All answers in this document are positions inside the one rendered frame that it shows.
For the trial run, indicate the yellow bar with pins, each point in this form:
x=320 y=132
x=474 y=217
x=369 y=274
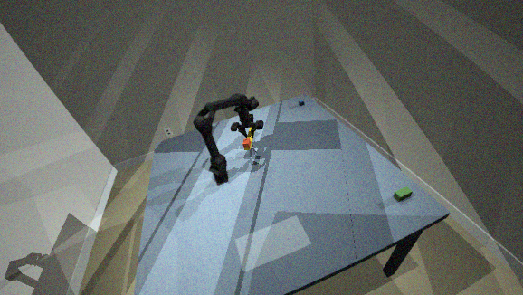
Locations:
x=247 y=142

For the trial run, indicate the small green block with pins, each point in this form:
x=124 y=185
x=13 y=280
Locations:
x=402 y=194

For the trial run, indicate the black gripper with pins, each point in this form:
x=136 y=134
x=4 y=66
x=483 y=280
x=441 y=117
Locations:
x=247 y=123

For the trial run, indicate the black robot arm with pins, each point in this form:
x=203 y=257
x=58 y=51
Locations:
x=204 y=126

